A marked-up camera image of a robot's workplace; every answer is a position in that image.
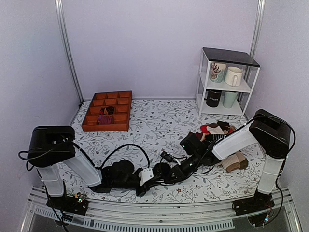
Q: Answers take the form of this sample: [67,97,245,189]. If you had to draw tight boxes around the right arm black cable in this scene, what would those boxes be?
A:
[231,116,296,216]

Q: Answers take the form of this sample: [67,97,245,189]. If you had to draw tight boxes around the black mug white lettering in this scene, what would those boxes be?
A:
[206,89,222,108]

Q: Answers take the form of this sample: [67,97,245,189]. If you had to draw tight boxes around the right aluminium post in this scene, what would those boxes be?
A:
[250,0,266,58]

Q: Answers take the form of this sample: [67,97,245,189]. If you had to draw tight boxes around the floral tablecloth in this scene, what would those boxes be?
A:
[59,100,265,195]

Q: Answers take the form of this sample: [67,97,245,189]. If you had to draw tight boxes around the dark red rolled sock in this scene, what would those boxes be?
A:
[99,106,115,115]

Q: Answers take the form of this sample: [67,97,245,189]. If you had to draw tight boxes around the aluminium front rail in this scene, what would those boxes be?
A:
[20,184,305,232]

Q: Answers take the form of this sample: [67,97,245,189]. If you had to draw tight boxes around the purple rolled sock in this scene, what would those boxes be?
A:
[97,115,113,125]

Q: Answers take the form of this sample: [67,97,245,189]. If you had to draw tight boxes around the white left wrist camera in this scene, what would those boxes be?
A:
[138,168,154,186]

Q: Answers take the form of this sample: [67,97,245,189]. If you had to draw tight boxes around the floral ceramic mug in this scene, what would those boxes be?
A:
[210,61,227,83]

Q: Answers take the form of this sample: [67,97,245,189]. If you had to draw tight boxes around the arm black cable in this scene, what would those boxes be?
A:
[231,116,296,216]
[95,144,150,170]

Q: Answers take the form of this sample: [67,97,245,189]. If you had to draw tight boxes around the cream ribbed mug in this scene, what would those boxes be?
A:
[224,66,243,87]

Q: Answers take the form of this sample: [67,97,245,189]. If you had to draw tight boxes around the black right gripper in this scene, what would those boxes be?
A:
[166,154,202,186]

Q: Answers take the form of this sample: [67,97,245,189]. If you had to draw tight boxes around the mint green tumbler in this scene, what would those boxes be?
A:
[223,91,238,109]

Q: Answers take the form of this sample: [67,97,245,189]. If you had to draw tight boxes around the white shelf rack black top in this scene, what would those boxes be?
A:
[196,47,260,117]

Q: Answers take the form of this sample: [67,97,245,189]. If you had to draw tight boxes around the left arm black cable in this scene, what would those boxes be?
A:
[95,144,150,170]

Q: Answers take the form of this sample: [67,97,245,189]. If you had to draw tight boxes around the orange wooden divider tray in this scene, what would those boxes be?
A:
[82,90,132,132]

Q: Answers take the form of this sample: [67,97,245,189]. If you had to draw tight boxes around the aluminium post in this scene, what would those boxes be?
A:
[250,0,266,58]
[55,0,84,104]

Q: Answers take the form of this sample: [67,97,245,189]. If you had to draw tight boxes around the left aluminium post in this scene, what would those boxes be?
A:
[55,0,84,104]

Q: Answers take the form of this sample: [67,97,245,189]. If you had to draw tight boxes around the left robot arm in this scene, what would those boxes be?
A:
[24,126,163,210]

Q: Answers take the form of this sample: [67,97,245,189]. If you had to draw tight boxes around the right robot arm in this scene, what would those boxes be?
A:
[163,109,296,211]

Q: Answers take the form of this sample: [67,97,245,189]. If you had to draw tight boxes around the cream and brown sock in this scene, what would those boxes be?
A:
[221,151,248,173]

